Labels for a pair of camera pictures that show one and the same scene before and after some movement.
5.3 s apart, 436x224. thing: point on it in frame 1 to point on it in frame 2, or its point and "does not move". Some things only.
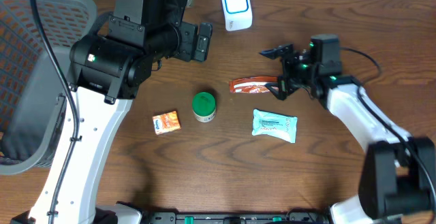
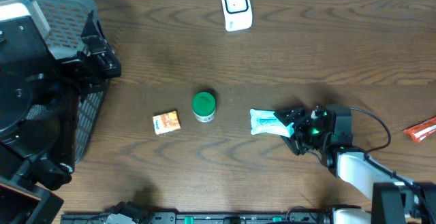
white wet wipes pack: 282,126 does not move
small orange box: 166,122 does not move
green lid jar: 204,104 does not move
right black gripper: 284,88 to 305,121
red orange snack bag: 252,84 to 420,131
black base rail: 240,218 does not move
